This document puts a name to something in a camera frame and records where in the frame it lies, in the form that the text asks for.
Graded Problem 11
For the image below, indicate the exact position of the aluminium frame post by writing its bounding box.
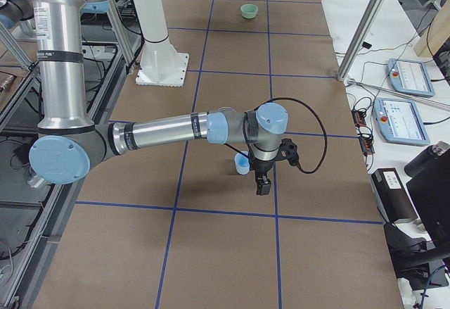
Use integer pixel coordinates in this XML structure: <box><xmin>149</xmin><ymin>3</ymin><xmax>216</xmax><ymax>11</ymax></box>
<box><xmin>336</xmin><ymin>0</ymin><xmax>384</xmax><ymax>82</ymax></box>

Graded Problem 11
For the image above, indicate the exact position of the teach pendant tablet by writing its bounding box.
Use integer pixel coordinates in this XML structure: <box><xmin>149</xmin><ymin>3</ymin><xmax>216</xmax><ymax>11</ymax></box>
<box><xmin>373</xmin><ymin>97</ymin><xmax>430</xmax><ymax>146</ymax></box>
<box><xmin>387</xmin><ymin>58</ymin><xmax>435</xmax><ymax>98</ymax></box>

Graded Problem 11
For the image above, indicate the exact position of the aluminium side frame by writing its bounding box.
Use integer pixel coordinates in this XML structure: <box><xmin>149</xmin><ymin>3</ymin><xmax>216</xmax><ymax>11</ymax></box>
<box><xmin>1</xmin><ymin>0</ymin><xmax>141</xmax><ymax>308</ymax></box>

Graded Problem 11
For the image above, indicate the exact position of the near teach pendant tablet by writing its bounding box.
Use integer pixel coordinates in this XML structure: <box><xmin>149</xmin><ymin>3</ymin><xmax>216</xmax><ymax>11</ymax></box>
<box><xmin>373</xmin><ymin>97</ymin><xmax>430</xmax><ymax>146</ymax></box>

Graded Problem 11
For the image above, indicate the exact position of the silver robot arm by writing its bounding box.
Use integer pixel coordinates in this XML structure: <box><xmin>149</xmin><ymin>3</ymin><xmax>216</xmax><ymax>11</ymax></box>
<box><xmin>29</xmin><ymin>0</ymin><xmax>300</xmax><ymax>195</ymax></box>

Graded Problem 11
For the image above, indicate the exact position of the light blue plastic cup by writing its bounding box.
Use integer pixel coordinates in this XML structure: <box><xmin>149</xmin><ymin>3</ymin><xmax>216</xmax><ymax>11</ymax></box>
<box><xmin>234</xmin><ymin>151</ymin><xmax>250</xmax><ymax>175</ymax></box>

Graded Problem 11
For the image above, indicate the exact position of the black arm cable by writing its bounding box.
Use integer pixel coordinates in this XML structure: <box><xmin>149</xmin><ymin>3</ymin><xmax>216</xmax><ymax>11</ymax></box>
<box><xmin>242</xmin><ymin>97</ymin><xmax>328</xmax><ymax>175</ymax></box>

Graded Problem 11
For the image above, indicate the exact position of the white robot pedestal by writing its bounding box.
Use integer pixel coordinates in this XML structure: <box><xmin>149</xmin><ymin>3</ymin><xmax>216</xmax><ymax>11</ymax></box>
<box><xmin>134</xmin><ymin>0</ymin><xmax>189</xmax><ymax>87</ymax></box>

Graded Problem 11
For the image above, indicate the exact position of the black water bottle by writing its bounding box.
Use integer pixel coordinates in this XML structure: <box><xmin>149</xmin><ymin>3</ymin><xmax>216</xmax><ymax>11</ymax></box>
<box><xmin>404</xmin><ymin>141</ymin><xmax>449</xmax><ymax>177</ymax></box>

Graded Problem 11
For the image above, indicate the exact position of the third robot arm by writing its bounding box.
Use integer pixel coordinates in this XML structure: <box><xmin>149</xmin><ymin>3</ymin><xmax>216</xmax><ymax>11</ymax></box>
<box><xmin>1</xmin><ymin>0</ymin><xmax>37</xmax><ymax>42</ymax></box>

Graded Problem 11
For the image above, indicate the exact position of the far teach pendant tablet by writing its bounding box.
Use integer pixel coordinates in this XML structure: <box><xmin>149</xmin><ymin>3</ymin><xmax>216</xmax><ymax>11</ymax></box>
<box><xmin>387</xmin><ymin>58</ymin><xmax>435</xmax><ymax>98</ymax></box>

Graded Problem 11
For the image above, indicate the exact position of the black computer monitor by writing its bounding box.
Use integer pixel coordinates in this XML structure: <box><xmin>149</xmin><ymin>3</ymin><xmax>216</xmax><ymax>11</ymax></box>
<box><xmin>406</xmin><ymin>152</ymin><xmax>449</xmax><ymax>246</ymax></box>

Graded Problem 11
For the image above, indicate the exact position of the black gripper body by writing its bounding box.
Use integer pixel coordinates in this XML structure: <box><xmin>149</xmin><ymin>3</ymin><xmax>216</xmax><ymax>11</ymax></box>
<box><xmin>249</xmin><ymin>138</ymin><xmax>300</xmax><ymax>179</ymax></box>

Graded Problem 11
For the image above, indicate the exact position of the thin metal rod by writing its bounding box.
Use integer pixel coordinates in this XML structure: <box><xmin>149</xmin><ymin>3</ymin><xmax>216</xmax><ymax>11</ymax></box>
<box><xmin>347</xmin><ymin>80</ymin><xmax>450</xmax><ymax>111</ymax></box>

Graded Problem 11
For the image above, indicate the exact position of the light green ceramic bowl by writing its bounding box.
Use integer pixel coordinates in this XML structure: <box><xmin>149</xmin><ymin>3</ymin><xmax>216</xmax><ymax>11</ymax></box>
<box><xmin>240</xmin><ymin>4</ymin><xmax>259</xmax><ymax>20</ymax></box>

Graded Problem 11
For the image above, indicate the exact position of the black power adapter box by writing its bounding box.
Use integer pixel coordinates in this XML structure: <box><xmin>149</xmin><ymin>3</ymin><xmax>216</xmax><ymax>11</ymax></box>
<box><xmin>371</xmin><ymin>168</ymin><xmax>418</xmax><ymax>223</ymax></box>

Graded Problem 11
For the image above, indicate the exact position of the small black square device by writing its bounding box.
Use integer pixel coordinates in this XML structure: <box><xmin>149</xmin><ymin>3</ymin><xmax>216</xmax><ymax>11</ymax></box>
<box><xmin>362</xmin><ymin>42</ymin><xmax>372</xmax><ymax>49</ymax></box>

